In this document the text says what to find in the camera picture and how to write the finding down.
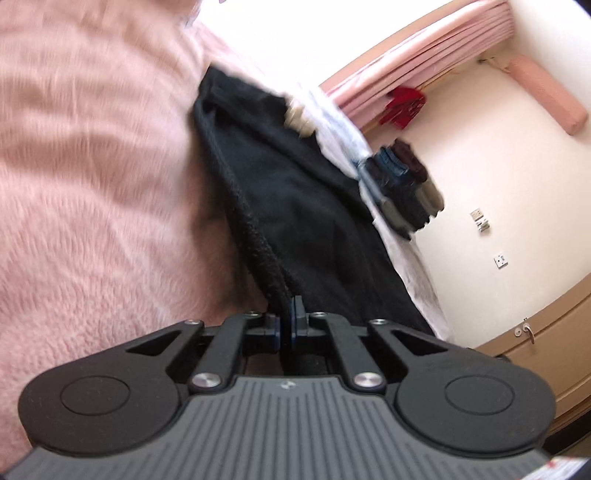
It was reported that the dark maroon folded garment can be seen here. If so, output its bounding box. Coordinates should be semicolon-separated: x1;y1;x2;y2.
392;138;429;183

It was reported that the folded blue jeans stack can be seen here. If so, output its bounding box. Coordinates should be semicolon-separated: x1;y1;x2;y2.
356;145;433;234

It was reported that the beige folded garment on top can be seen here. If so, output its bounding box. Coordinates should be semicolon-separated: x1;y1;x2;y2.
416;178;445;217

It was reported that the right pink curtain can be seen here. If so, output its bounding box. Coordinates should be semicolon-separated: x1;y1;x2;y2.
321;0;515;131

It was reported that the metal door handle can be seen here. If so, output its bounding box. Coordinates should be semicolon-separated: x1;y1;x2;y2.
514;318;536;344

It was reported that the black sweater with white collar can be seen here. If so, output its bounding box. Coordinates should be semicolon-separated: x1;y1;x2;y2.
192;67;433;335

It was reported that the white wall socket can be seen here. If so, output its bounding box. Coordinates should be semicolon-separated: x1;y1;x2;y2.
494;253;508;269

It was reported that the wall switch with plug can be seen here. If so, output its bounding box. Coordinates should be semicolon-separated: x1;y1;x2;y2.
471;209;490;233

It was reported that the grey folded garment lower stack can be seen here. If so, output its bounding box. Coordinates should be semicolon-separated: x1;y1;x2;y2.
362;177;412;241

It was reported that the pink bolster roll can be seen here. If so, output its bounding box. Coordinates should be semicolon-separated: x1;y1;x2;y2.
506;55;589;136

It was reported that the pink and blue duvet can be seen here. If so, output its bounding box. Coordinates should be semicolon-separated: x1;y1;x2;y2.
1;1;264;468

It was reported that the red hanging garment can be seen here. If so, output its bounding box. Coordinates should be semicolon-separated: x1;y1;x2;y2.
378;86;427;130

